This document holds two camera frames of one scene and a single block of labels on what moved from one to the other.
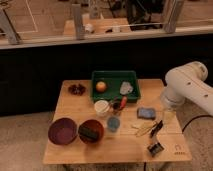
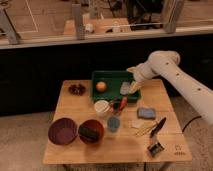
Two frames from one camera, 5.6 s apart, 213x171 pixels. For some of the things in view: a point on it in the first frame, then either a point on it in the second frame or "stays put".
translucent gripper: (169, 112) to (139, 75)
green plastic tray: (113, 80) stays put
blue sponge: (145, 113) stays put
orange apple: (101, 86) stays put
